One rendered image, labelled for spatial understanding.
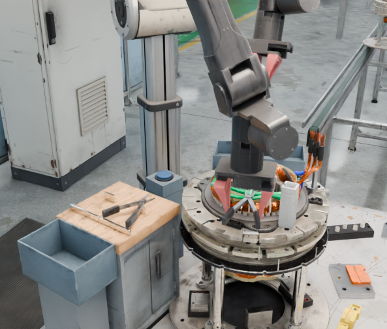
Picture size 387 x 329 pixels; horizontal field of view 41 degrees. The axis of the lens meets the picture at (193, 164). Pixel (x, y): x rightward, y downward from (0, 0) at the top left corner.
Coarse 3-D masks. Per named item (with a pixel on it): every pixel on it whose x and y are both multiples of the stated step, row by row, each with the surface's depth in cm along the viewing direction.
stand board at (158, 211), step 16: (112, 192) 122; (128, 192) 122; (144, 192) 122; (96, 208) 115; (128, 208) 115; (160, 208) 115; (176, 208) 116; (80, 224) 109; (96, 224) 109; (144, 224) 109; (160, 224) 112; (112, 240) 104; (128, 240) 104
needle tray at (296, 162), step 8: (216, 144) 146; (224, 144) 149; (216, 152) 146; (224, 152) 150; (296, 152) 147; (304, 152) 142; (216, 160) 140; (264, 160) 138; (272, 160) 138; (288, 160) 137; (296, 160) 146; (304, 160) 137; (296, 168) 138; (304, 168) 137
